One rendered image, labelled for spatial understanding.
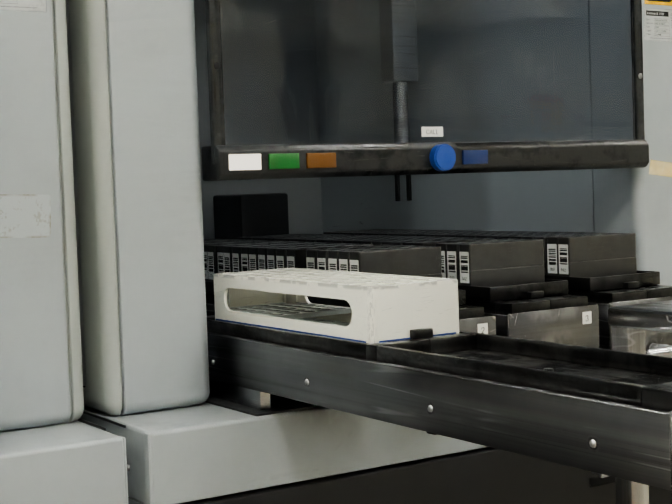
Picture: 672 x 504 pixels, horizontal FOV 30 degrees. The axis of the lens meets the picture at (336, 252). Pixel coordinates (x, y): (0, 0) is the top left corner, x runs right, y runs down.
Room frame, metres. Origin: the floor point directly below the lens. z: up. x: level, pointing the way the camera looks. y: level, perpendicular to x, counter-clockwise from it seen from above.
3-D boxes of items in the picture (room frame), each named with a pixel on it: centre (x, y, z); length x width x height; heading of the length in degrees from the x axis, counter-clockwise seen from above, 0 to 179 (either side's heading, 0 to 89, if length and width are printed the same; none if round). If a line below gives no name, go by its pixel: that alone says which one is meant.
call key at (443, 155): (1.39, -0.12, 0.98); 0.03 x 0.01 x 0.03; 123
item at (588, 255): (1.55, -0.32, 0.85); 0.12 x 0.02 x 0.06; 122
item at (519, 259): (1.46, -0.19, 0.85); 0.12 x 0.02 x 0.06; 122
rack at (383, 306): (1.22, 0.01, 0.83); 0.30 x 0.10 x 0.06; 33
